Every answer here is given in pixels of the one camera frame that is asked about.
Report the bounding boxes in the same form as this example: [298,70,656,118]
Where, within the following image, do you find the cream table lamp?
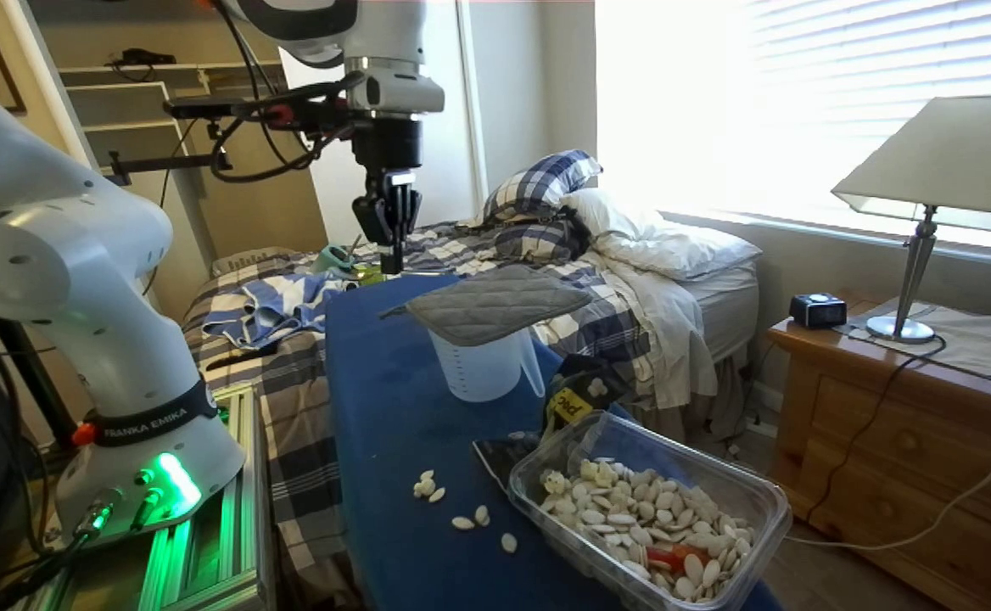
[831,96,991,342]

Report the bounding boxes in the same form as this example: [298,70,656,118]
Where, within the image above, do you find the papers on nightstand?
[845,303,991,379]

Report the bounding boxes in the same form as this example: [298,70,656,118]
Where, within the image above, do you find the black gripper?
[354,118,420,274]

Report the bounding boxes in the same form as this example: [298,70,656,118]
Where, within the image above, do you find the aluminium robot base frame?
[13,382,274,611]

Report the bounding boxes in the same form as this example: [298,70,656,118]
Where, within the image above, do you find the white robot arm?
[0,0,443,540]

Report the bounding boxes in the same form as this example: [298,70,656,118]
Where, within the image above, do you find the grey quilted pot holder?
[384,265,590,347]

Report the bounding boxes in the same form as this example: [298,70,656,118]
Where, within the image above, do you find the wooden nightstand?
[767,320,991,611]

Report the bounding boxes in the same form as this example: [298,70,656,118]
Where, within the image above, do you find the small black box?
[789,292,847,329]

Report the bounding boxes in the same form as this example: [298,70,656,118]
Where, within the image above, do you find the bed with plaid bedding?
[187,149,761,605]

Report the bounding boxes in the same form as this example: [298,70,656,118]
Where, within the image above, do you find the window blinds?
[592,0,991,230]

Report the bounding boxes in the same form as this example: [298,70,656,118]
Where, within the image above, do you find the clear plastic jar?
[431,329,545,403]

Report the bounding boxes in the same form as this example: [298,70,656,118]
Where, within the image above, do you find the clear plastic seed tray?
[472,412,789,611]

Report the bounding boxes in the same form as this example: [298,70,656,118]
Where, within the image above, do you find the white pillow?
[565,187,761,282]

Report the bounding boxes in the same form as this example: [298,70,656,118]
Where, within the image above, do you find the white power cord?
[788,412,991,558]

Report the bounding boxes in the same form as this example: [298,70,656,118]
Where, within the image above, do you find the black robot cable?
[204,0,363,187]

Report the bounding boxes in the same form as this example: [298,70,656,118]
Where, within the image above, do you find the blue ironing board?
[321,269,788,611]

